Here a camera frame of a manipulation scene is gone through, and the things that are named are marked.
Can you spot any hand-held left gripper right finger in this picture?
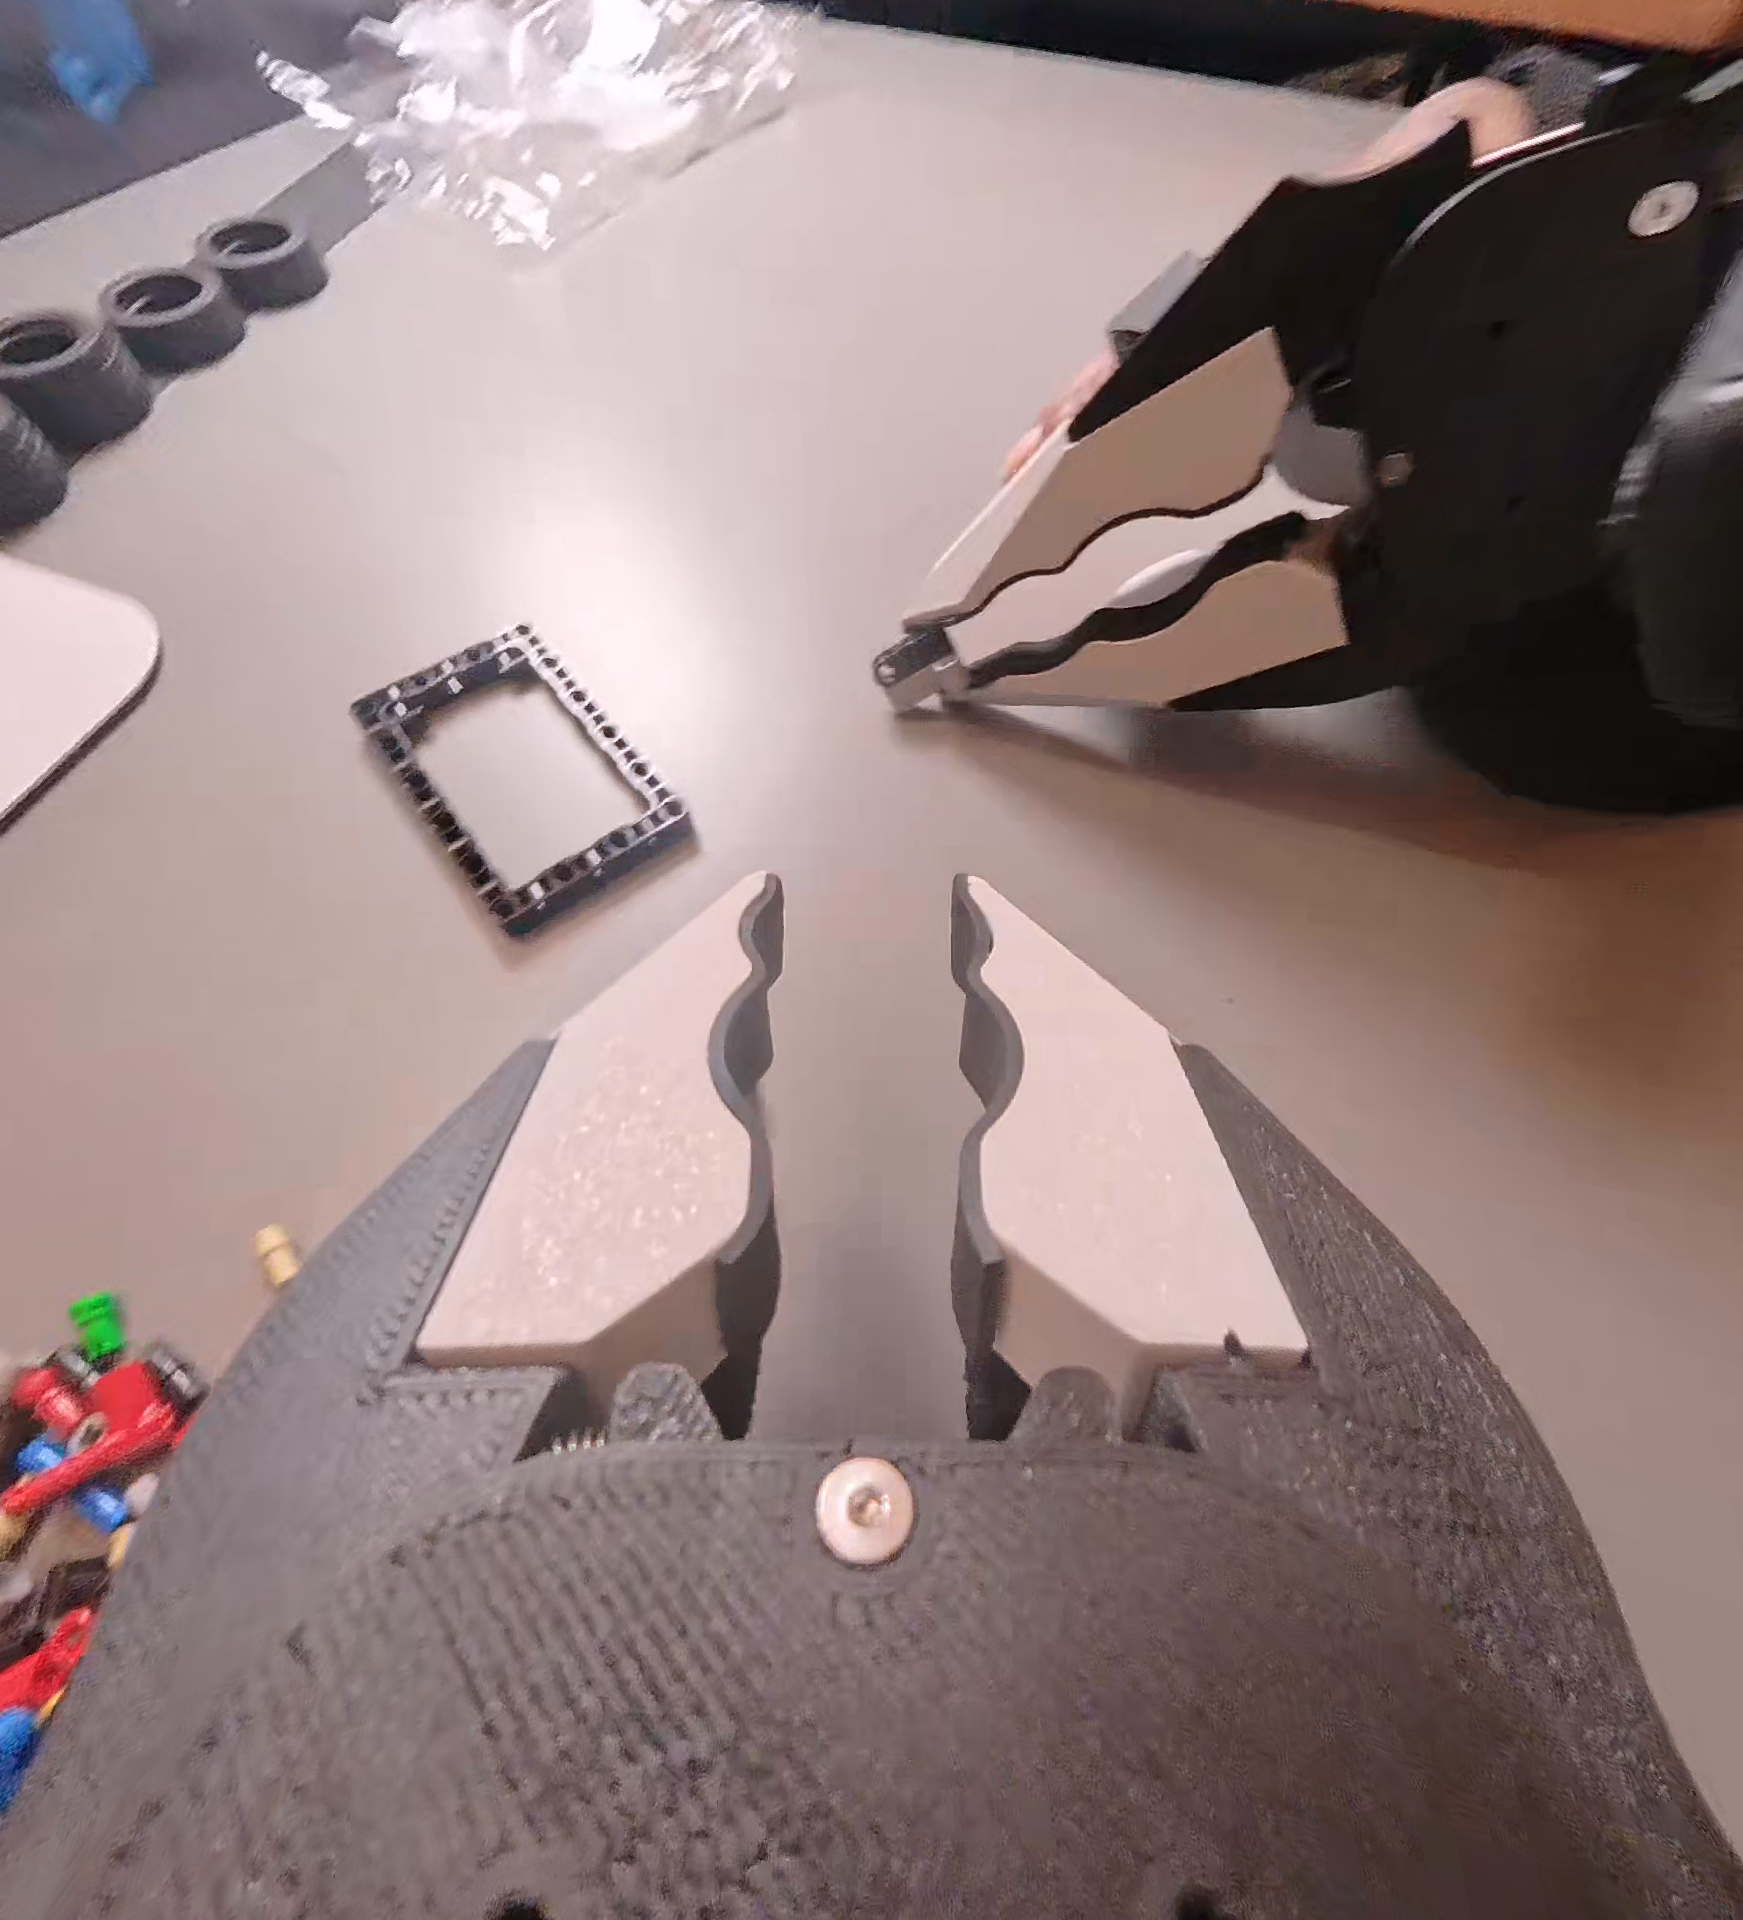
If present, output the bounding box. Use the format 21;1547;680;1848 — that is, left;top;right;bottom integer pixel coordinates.
949;874;1312;1429

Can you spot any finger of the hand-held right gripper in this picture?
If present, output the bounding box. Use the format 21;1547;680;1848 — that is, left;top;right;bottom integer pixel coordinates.
946;511;1354;714
903;328;1289;635

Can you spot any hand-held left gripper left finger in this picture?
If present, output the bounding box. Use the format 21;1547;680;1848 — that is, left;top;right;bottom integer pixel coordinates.
410;870;785;1429

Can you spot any grey lego connector assembly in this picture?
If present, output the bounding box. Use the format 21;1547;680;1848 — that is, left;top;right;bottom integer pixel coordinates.
876;626;965;717

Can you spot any pile of small lego pieces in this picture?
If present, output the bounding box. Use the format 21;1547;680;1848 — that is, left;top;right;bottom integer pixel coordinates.
0;1290;210;1871

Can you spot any car printed lego box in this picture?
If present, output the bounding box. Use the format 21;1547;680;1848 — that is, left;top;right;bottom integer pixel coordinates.
0;0;394;279

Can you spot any person's right hand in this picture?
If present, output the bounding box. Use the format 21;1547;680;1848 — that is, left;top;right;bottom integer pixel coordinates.
997;79;1542;483

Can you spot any wooden edged table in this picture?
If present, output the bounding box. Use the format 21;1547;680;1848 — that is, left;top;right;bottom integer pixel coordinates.
1335;0;1743;55

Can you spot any empty clear plastic bag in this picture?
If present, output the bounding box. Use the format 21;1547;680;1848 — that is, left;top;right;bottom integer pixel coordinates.
252;0;801;252

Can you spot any black rectangular lego frame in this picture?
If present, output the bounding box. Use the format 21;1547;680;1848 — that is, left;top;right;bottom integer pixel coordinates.
349;619;700;941

